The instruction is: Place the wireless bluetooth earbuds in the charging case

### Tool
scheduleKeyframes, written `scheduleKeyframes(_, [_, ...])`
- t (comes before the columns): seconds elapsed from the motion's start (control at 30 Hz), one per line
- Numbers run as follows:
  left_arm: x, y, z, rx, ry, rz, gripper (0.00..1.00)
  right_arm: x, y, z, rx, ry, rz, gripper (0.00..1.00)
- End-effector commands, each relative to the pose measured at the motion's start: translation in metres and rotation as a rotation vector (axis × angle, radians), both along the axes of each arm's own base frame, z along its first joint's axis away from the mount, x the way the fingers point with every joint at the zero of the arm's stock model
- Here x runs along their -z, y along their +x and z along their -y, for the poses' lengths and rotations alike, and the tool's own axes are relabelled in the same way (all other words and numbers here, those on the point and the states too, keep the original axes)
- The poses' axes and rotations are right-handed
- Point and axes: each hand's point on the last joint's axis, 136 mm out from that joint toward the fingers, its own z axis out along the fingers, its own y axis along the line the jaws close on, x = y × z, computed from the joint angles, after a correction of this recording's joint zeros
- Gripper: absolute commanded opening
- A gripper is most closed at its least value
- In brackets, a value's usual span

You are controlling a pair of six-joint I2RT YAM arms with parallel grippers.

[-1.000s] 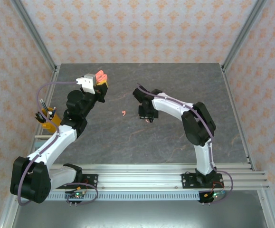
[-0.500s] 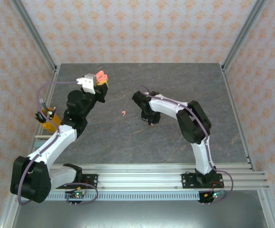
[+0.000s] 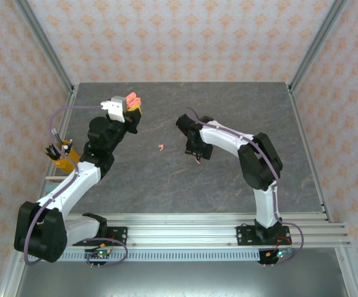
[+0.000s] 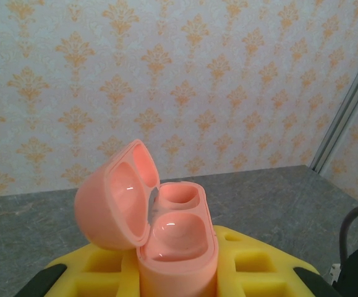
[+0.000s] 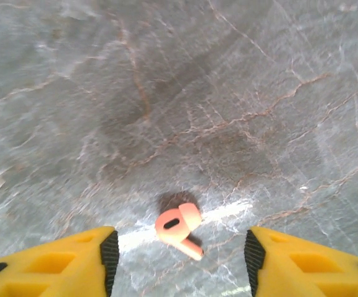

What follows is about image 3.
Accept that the pink earbud charging case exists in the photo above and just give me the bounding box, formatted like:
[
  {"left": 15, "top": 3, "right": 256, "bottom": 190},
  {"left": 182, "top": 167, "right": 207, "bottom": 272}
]
[{"left": 125, "top": 92, "right": 143, "bottom": 108}]

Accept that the orange pen holder cup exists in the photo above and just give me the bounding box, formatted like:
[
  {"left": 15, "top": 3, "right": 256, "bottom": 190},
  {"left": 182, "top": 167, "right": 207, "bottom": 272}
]
[{"left": 46, "top": 139, "right": 82, "bottom": 173}]

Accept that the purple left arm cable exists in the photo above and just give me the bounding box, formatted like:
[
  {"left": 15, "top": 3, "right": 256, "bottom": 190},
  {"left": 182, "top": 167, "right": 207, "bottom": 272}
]
[{"left": 23, "top": 104, "right": 129, "bottom": 269}]

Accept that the aluminium side rail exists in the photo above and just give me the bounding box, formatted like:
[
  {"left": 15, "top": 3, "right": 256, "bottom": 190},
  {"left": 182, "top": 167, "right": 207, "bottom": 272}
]
[
  {"left": 0, "top": 85, "right": 79, "bottom": 297},
  {"left": 288, "top": 84, "right": 358, "bottom": 297}
]

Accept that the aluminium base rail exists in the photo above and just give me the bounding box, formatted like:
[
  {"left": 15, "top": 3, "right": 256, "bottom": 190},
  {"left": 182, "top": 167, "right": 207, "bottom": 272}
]
[{"left": 64, "top": 212, "right": 352, "bottom": 249}]

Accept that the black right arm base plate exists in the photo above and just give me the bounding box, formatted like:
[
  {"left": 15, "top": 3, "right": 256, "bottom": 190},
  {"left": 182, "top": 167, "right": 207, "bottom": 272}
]
[{"left": 236, "top": 225, "right": 291, "bottom": 248}]

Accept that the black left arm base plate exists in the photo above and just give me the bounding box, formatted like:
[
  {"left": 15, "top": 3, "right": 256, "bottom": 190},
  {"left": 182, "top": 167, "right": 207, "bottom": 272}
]
[{"left": 106, "top": 226, "right": 129, "bottom": 248}]

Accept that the aluminium corner post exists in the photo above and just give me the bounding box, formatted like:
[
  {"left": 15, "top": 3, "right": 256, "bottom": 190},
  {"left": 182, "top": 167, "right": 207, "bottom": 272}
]
[
  {"left": 288, "top": 0, "right": 351, "bottom": 93},
  {"left": 13, "top": 0, "right": 75, "bottom": 93}
]

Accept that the grey slotted cable duct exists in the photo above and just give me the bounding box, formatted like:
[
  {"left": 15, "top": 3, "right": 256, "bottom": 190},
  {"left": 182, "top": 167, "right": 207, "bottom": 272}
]
[{"left": 58, "top": 249, "right": 262, "bottom": 262}]

